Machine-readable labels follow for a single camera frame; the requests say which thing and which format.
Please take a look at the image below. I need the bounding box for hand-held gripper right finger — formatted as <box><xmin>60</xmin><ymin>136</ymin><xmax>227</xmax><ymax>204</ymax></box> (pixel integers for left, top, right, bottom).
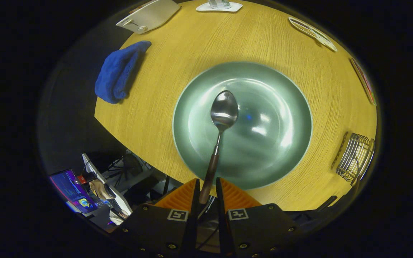
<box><xmin>216</xmin><ymin>177</ymin><xmax>298</xmax><ymax>258</ymax></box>

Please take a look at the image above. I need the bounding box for metal wire basket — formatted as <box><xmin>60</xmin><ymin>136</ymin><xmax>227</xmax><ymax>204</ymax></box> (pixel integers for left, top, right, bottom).
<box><xmin>331</xmin><ymin>132</ymin><xmax>375</xmax><ymax>187</ymax></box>

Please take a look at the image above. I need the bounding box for computer monitor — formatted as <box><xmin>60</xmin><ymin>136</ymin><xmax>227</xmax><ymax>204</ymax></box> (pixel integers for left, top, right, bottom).
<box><xmin>49</xmin><ymin>169</ymin><xmax>99</xmax><ymax>214</ymax></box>

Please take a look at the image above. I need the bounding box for blue cloth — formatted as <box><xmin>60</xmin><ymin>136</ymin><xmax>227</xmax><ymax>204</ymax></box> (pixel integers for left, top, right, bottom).
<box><xmin>95</xmin><ymin>40</ymin><xmax>152</xmax><ymax>104</ymax></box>

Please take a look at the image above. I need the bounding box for tan soft item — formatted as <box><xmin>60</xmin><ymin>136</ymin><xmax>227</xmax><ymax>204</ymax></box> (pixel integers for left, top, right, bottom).
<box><xmin>89</xmin><ymin>179</ymin><xmax>117</xmax><ymax>200</ymax></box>

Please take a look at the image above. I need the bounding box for white toaster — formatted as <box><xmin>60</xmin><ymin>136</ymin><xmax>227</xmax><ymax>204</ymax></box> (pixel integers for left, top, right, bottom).
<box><xmin>116</xmin><ymin>0</ymin><xmax>182</xmax><ymax>35</ymax></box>

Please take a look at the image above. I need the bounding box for green plate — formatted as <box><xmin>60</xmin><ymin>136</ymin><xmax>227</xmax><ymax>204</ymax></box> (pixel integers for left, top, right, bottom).
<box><xmin>172</xmin><ymin>61</ymin><xmax>313</xmax><ymax>190</ymax></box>

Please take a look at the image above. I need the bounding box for black tripod stand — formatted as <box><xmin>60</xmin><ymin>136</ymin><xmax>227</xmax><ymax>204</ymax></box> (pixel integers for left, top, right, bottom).
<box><xmin>106</xmin><ymin>152</ymin><xmax>153</xmax><ymax>181</ymax></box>

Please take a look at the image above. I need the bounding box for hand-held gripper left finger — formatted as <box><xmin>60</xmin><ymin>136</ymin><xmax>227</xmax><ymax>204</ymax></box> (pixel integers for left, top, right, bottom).
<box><xmin>120</xmin><ymin>178</ymin><xmax>200</xmax><ymax>258</ymax></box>

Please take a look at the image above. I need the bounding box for white divided tray with beans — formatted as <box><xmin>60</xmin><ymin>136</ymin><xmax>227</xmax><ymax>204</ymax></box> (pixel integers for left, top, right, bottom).
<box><xmin>288</xmin><ymin>16</ymin><xmax>338</xmax><ymax>52</ymax></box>

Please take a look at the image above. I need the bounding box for metal spoon with wooden handle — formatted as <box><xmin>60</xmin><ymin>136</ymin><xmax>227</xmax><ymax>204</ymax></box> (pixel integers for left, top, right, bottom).
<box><xmin>199</xmin><ymin>90</ymin><xmax>239</xmax><ymax>205</ymax></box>

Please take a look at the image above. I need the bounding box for white side table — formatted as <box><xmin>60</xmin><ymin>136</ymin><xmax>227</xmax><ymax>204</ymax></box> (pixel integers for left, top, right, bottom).
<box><xmin>82</xmin><ymin>153</ymin><xmax>133</xmax><ymax>219</ymax></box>

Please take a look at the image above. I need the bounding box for plate with meat and vegetables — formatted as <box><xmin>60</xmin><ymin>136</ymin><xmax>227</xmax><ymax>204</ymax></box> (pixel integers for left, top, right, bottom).
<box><xmin>350</xmin><ymin>57</ymin><xmax>377</xmax><ymax>106</ymax></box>

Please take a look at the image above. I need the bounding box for black table leg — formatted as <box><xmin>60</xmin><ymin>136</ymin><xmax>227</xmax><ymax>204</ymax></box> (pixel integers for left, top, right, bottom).
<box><xmin>316</xmin><ymin>195</ymin><xmax>338</xmax><ymax>212</ymax></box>

